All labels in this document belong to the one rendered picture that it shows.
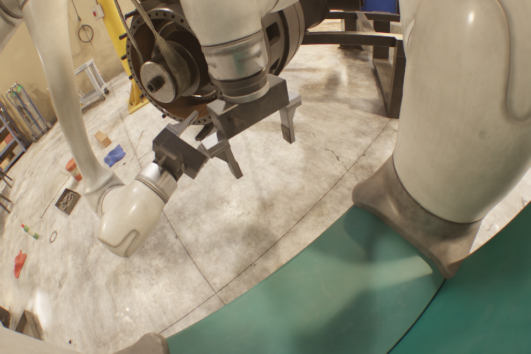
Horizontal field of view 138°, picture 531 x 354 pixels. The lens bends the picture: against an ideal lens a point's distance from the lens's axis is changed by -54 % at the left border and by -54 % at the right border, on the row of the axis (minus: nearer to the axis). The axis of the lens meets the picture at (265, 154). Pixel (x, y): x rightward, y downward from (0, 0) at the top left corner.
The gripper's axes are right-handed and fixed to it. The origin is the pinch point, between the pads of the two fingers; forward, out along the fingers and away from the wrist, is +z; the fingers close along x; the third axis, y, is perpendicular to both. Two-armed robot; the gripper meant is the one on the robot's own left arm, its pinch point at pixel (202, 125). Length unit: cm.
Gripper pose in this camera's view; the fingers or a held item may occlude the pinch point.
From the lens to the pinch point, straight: 59.3
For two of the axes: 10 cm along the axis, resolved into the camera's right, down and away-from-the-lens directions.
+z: 3.7, -7.0, 6.1
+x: 8.2, 5.6, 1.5
